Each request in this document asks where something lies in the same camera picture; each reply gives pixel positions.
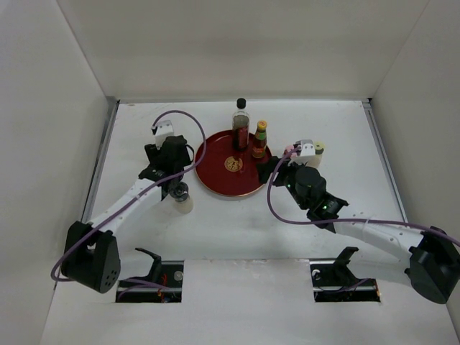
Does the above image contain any right aluminium table rail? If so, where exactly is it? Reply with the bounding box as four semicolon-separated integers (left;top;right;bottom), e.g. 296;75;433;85
362;97;420;257

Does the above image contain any pale squeeze bottle yellow cap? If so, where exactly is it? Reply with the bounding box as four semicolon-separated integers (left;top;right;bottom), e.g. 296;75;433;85
308;142;325;169

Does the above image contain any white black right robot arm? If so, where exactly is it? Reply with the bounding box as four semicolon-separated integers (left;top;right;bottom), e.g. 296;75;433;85
257;157;459;304

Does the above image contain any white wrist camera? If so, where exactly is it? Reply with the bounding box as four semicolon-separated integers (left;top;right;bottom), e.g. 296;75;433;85
151;120;174;147
290;139;316;165

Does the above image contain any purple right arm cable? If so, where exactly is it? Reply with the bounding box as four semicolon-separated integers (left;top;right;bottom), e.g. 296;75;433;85
267;145;460;292

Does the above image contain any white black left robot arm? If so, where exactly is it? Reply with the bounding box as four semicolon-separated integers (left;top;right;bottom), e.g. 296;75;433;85
58;135;193;293

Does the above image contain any aluminium table rail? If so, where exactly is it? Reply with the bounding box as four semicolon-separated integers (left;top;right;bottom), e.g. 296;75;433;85
107;96;373;104
77;96;120;223
362;97;420;257

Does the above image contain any clear grinder with black top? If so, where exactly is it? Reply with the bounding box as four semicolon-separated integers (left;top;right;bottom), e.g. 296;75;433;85
169;182;193;214

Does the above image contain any red round lacquer tray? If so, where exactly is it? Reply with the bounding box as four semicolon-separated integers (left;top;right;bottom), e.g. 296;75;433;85
195;130;272;197

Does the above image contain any pink lid spice jar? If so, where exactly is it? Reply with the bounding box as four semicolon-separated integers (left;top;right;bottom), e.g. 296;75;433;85
283;145;298;160

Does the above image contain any back aluminium table rail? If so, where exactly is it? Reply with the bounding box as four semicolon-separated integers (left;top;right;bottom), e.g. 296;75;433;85
107;96;373;104

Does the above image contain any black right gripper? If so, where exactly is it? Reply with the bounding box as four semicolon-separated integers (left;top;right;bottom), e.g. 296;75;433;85
256;155;309;210

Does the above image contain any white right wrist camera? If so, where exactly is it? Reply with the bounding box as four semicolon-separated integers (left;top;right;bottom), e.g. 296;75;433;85
290;139;316;165

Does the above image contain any left aluminium table rail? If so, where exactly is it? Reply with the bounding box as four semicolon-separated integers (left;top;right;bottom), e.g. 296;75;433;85
77;96;120;223

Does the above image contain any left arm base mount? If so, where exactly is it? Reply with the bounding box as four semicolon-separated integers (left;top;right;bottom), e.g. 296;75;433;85
115;247;185;304

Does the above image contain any yellow cap red sauce bottle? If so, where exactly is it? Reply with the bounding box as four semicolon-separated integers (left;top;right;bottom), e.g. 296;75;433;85
252;120;267;159

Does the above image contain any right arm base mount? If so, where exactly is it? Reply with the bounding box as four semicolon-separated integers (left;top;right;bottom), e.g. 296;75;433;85
309;247;380;303

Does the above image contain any tall dark bottle red label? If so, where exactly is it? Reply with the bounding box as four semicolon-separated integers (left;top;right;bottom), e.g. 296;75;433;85
232;98;250;151

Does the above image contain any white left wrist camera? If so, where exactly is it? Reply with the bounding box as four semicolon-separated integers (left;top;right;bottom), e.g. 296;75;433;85
151;120;174;147

